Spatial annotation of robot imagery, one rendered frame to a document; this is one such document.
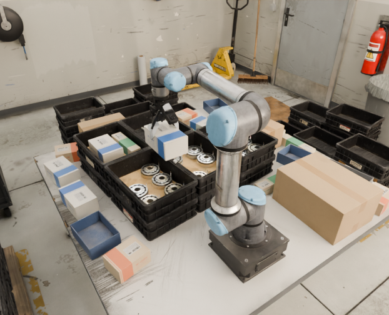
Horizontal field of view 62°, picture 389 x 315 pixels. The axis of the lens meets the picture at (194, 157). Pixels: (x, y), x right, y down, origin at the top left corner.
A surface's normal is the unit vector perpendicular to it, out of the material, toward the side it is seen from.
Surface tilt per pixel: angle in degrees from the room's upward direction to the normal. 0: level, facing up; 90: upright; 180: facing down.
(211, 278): 0
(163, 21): 90
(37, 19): 90
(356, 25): 90
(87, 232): 0
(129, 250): 0
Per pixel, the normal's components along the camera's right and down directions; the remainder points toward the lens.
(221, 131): -0.85, 0.19
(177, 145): 0.56, 0.46
